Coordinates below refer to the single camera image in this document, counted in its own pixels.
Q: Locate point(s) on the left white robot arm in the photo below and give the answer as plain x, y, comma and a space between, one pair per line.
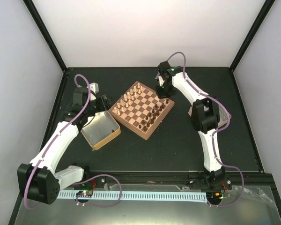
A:
39, 180

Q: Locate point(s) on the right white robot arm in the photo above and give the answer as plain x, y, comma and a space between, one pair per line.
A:
204, 113

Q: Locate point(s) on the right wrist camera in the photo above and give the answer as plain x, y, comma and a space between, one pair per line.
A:
160, 80

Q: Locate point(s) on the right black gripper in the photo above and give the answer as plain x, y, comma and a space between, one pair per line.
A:
160, 94

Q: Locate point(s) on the black mounting rail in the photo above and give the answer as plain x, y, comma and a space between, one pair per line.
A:
196, 180

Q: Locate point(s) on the right controller board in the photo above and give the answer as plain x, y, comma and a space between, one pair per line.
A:
217, 195

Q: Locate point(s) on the controller board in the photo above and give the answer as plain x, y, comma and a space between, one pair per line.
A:
217, 195
84, 193

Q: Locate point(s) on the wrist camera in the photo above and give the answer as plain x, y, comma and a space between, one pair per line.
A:
160, 80
94, 87

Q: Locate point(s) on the wooden chess board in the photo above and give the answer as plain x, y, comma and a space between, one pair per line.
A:
139, 100

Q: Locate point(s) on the yellow tin box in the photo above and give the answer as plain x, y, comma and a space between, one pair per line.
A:
97, 130

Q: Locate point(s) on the white slotted cable duct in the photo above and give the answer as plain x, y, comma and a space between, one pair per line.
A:
138, 196

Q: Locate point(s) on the left controller board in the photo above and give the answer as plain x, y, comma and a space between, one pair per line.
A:
84, 193

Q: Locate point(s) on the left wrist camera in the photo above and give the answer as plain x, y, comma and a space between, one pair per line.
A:
94, 87

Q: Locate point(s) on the silver metal tray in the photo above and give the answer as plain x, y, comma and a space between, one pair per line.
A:
223, 116

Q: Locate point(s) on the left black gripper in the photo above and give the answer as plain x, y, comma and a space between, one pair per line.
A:
104, 104

